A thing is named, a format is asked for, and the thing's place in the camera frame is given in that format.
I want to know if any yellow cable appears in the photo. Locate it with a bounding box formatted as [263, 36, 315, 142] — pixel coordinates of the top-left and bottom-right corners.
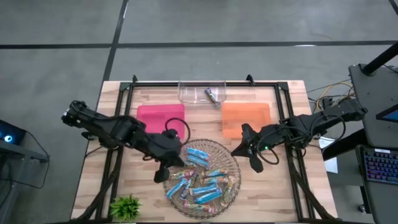
[315, 80, 354, 110]

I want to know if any black pole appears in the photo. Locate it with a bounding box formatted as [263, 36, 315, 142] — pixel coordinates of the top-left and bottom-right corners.
[362, 42, 398, 76]

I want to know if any round wicker basket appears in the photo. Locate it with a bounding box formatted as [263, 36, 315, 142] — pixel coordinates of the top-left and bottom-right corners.
[162, 138, 243, 220]

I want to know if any white paper sheet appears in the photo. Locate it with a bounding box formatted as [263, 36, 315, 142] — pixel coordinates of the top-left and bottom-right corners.
[317, 136, 339, 174]

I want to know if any black left camera cable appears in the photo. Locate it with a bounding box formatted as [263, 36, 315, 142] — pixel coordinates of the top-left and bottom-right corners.
[164, 117, 191, 147]

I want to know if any blue and tan granola bar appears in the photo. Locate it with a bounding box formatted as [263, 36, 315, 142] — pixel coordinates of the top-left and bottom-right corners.
[200, 168, 229, 179]
[201, 175, 230, 185]

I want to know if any black desk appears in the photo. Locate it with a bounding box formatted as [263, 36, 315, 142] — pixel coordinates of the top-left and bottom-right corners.
[322, 63, 398, 224]

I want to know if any blue chocolate chip granola bar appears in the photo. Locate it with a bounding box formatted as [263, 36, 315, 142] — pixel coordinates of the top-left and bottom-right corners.
[204, 87, 222, 109]

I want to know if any clear plastic bin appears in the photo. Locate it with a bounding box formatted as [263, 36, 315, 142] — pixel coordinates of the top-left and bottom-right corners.
[177, 74, 227, 109]

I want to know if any pink plastic tray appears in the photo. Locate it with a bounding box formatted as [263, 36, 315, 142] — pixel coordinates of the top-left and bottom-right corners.
[136, 104, 187, 141]

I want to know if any small blue screen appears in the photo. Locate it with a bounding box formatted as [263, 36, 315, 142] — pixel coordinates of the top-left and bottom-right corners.
[375, 104, 398, 124]

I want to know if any black camera cable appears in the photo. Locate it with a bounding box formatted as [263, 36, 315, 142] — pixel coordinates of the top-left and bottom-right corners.
[257, 144, 280, 166]
[164, 117, 191, 147]

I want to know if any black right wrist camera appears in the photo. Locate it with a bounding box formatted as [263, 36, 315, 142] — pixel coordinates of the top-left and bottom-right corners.
[259, 141, 274, 154]

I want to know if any backlit keyboard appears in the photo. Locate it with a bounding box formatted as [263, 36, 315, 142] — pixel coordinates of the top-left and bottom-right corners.
[363, 148, 398, 185]

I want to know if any black computer blue light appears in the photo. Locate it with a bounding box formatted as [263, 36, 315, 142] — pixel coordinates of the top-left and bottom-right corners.
[0, 119, 27, 146]

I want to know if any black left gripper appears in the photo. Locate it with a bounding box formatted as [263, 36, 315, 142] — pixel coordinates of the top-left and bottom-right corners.
[147, 133, 187, 184]

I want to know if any bright blue granola bar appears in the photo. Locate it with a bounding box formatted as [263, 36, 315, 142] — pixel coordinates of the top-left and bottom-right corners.
[185, 154, 210, 170]
[185, 147, 210, 161]

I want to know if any small green potted plant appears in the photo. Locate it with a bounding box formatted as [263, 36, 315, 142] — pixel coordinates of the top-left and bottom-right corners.
[109, 194, 143, 222]

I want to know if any dark blue granola bar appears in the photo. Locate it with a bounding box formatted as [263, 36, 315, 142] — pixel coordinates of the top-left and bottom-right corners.
[179, 177, 196, 200]

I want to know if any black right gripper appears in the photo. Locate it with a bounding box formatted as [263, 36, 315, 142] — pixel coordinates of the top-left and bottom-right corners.
[231, 123, 284, 174]

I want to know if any black right camera cable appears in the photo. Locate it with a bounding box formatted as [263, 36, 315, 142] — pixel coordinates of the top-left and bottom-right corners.
[257, 144, 280, 166]

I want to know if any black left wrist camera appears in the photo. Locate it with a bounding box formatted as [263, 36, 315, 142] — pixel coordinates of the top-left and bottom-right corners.
[163, 128, 180, 141]

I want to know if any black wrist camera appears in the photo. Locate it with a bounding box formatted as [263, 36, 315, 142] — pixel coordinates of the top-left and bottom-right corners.
[163, 128, 180, 141]
[259, 141, 274, 154]

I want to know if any red and green granola bar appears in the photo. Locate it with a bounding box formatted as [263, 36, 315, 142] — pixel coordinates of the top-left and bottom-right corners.
[169, 169, 197, 181]

